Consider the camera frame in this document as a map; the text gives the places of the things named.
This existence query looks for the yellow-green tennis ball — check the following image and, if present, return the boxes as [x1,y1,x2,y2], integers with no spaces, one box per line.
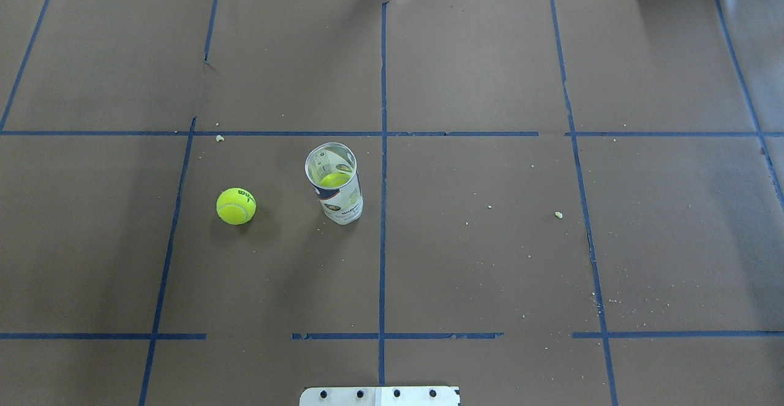
[216,187,257,225]

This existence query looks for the tennis ball inside can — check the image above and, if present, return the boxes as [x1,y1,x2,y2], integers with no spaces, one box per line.
[320,171,351,189]

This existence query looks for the clear plastic ball can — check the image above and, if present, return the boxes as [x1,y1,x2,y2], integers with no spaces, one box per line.
[304,143,364,225]

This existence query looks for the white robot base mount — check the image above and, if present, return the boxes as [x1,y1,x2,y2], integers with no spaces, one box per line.
[299,386,461,405]

